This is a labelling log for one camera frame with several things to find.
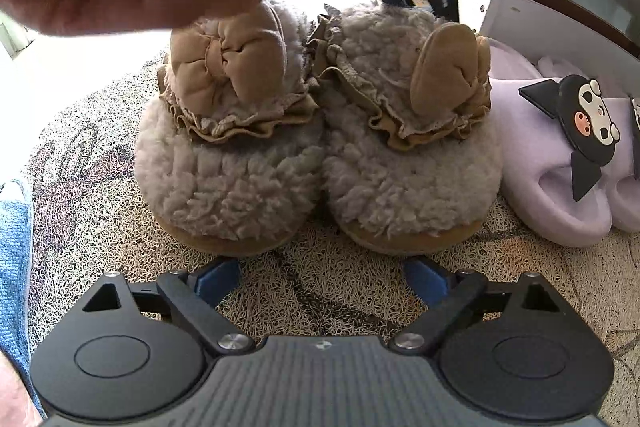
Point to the person blue jeans leg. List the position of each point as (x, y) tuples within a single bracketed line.
[(20, 405)]

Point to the purple Kuromi slipper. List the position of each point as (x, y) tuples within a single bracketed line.
[(514, 117), (585, 162)]

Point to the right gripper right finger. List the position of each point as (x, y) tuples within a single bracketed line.
[(514, 350)]

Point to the cartoon patterned door mat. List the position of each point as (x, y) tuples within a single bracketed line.
[(89, 217)]

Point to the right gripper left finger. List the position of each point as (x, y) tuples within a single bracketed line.
[(128, 350)]

